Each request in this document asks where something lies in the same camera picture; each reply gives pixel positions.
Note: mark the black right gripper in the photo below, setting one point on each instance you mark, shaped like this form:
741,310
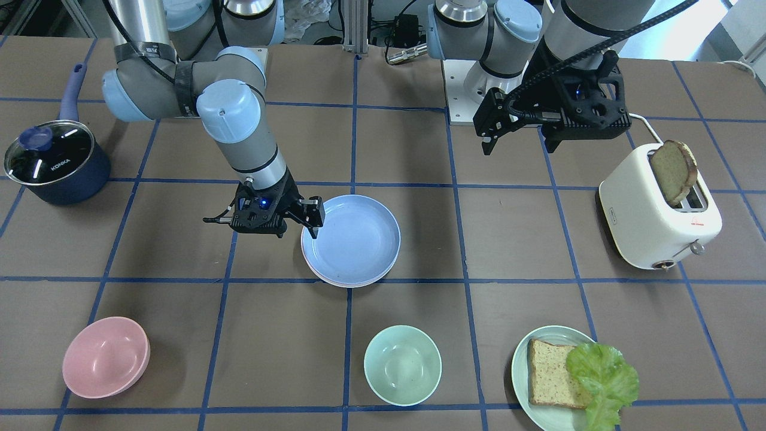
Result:
289,196

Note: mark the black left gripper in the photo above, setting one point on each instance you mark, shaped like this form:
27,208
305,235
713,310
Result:
546,84

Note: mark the blue plate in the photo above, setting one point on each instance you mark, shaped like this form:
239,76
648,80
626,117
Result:
355,225

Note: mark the pink plate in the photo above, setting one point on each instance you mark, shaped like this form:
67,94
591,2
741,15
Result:
345,271

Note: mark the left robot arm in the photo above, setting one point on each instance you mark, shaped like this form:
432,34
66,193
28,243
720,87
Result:
505,36

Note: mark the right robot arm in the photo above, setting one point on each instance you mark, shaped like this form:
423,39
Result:
228,95

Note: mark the white toaster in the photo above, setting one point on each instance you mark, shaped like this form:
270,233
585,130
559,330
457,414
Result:
647,232

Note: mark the bread slice in toaster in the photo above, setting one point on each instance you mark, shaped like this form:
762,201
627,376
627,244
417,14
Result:
675,170

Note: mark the green bowl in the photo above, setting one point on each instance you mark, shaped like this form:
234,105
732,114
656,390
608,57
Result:
402,365

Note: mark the bread slice on plate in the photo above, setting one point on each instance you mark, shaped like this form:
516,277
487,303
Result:
550,383

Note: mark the pink bowl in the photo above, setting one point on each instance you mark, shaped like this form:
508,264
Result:
106,358

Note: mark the dark blue pot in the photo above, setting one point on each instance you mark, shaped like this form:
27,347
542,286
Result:
60,160

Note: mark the green lettuce leaf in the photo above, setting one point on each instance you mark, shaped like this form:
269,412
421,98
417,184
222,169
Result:
602,371

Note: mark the green plate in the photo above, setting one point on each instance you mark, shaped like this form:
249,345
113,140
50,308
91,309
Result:
546,417

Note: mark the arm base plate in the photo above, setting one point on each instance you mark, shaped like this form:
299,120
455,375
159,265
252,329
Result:
263,55
464,87

